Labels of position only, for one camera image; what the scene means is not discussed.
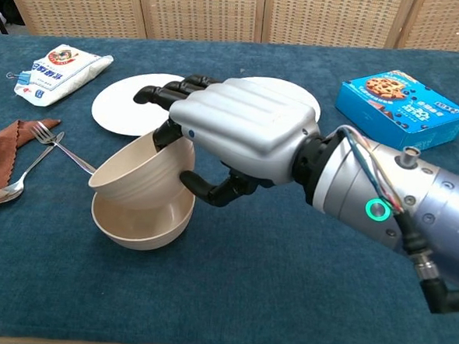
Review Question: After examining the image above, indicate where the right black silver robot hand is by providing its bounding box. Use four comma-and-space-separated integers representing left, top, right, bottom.
127, 69, 324, 214

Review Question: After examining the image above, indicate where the beige bowl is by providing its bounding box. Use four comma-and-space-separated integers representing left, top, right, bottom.
86, 126, 198, 213
89, 186, 196, 254

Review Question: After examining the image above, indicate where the white round plate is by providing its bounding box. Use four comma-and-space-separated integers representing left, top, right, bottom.
240, 75, 324, 125
89, 68, 189, 139

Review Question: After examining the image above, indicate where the woven rattan folding screen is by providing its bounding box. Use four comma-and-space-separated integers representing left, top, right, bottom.
0, 0, 459, 62

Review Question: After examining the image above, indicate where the blue cookie box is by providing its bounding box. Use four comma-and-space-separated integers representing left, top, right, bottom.
331, 66, 459, 155

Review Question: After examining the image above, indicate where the dark blue table cloth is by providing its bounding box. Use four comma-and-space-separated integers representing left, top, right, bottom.
0, 23, 459, 344

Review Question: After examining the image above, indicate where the silver fork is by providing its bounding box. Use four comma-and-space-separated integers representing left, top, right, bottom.
29, 120, 100, 177

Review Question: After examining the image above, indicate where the white sugar bag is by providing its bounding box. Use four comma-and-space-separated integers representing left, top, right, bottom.
13, 40, 116, 112

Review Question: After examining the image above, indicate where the metal binder clip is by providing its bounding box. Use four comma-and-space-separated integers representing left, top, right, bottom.
5, 70, 32, 87

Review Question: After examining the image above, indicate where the silver spoon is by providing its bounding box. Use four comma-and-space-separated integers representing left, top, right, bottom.
0, 127, 65, 209

